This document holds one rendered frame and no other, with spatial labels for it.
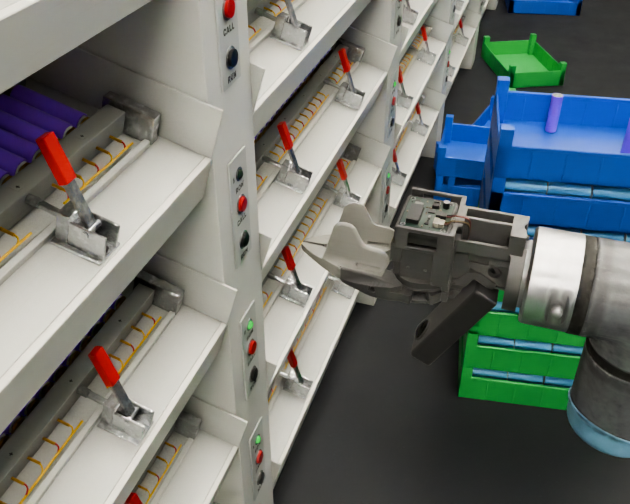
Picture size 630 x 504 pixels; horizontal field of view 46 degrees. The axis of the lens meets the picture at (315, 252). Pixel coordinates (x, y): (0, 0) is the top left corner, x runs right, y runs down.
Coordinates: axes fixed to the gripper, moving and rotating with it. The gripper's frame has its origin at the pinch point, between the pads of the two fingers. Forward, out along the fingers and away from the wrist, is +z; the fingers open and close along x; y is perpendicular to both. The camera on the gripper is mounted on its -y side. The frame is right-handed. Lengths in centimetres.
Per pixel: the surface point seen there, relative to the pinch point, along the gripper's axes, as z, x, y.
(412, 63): 13, -113, -25
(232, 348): 7.9, 4.3, -11.6
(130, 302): 15.6, 10.0, -2.7
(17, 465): 14.6, 29.3, -3.6
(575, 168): -25, -46, -11
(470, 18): 10, -205, -43
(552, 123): -21, -61, -11
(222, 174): 7.9, 3.2, 9.2
